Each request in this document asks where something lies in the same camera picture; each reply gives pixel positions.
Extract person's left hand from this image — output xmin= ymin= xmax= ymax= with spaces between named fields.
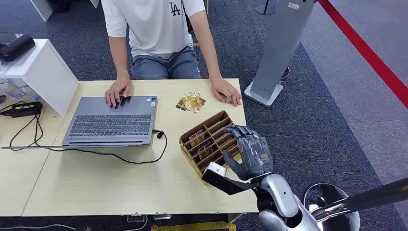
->
xmin=210 ymin=77 xmax=242 ymax=108

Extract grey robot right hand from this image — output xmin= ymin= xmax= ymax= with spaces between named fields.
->
xmin=222 ymin=125 xmax=274 ymax=182

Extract person's right hand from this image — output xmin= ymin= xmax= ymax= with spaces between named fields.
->
xmin=104 ymin=77 xmax=133 ymax=108

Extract brown slotted card holder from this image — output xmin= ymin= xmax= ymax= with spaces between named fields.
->
xmin=178 ymin=110 xmax=242 ymax=180

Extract person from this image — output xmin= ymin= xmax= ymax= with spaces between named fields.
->
xmin=101 ymin=0 xmax=242 ymax=108

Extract grey laptop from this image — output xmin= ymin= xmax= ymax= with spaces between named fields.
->
xmin=62 ymin=96 xmax=158 ymax=148

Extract grey kiosk stand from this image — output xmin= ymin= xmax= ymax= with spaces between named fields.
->
xmin=243 ymin=0 xmax=317 ymax=108

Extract white box shelf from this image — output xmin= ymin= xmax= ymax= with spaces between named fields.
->
xmin=0 ymin=38 xmax=80 ymax=116

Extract thin grey metal strip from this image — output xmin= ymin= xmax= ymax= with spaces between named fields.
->
xmin=1 ymin=145 xmax=130 ymax=150

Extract yellow floor object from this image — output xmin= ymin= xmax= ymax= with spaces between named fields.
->
xmin=151 ymin=221 xmax=237 ymax=231

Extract dark round stanchion base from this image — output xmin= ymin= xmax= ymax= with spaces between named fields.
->
xmin=255 ymin=0 xmax=278 ymax=16

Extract clear plastic bottle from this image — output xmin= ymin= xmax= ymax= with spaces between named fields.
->
xmin=5 ymin=79 xmax=42 ymax=103

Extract black yellow power adapter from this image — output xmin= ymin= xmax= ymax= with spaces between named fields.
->
xmin=0 ymin=102 xmax=43 ymax=119

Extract black device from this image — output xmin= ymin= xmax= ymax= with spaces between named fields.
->
xmin=0 ymin=34 xmax=36 ymax=63

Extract white cabinet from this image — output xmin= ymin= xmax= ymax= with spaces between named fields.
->
xmin=29 ymin=0 xmax=54 ymax=23

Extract chrome stanchion with black pole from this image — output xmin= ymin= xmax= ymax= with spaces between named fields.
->
xmin=304 ymin=177 xmax=408 ymax=231

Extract red barrier belt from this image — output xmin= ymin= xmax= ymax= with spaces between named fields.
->
xmin=318 ymin=0 xmax=408 ymax=110

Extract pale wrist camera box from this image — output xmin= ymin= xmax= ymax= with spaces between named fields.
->
xmin=207 ymin=162 xmax=227 ymax=178

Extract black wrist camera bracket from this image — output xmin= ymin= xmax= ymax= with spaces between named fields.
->
xmin=202 ymin=169 xmax=261 ymax=196

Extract black laptop power cable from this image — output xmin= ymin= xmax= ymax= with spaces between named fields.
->
xmin=9 ymin=113 xmax=168 ymax=165

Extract white cable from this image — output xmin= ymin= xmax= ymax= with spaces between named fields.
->
xmin=0 ymin=223 xmax=77 ymax=231

